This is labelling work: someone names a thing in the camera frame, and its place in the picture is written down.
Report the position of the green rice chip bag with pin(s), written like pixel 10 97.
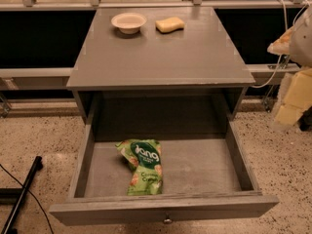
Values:
pixel 144 159

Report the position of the black stand leg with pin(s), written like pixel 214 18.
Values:
pixel 21 195

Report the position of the open grey top drawer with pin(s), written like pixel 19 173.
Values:
pixel 206 173

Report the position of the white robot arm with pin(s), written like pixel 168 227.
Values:
pixel 301 40

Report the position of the grey cabinet with counter top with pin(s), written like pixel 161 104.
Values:
pixel 199 55

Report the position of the white paper bowl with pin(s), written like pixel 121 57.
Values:
pixel 129 23

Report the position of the round metal drawer knob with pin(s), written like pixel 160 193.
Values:
pixel 167 220

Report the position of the yellow sponge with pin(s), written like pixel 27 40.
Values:
pixel 169 25

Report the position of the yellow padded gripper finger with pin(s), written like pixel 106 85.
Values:
pixel 281 46
pixel 294 98

